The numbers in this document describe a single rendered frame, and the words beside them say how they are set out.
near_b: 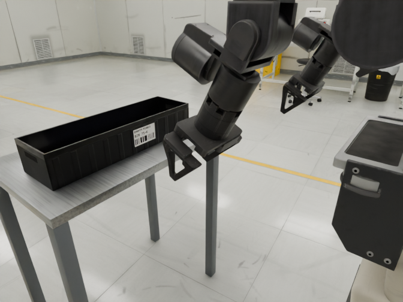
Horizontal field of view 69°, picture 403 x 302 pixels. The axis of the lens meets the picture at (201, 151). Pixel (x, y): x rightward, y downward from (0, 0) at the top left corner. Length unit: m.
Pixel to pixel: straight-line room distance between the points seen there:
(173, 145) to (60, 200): 0.48
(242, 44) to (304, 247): 1.63
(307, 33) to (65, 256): 0.82
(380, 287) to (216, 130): 0.41
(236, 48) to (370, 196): 0.29
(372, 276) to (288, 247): 1.22
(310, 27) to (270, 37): 0.46
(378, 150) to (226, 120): 0.26
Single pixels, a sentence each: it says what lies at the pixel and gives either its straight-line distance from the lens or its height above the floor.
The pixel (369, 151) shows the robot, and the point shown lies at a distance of 0.54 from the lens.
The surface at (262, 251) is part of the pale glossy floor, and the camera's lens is 1.80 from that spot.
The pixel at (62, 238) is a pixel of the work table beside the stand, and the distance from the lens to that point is 0.83.
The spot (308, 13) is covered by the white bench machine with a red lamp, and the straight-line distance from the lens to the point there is 5.11.
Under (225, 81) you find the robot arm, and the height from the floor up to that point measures 1.16.
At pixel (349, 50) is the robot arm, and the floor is 1.21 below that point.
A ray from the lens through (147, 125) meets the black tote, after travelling 1.02.
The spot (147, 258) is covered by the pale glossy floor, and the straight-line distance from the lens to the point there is 1.75.
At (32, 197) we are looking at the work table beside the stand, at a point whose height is 0.80.
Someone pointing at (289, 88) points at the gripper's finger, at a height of 1.06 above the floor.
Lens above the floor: 1.25
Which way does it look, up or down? 26 degrees down
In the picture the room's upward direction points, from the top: straight up
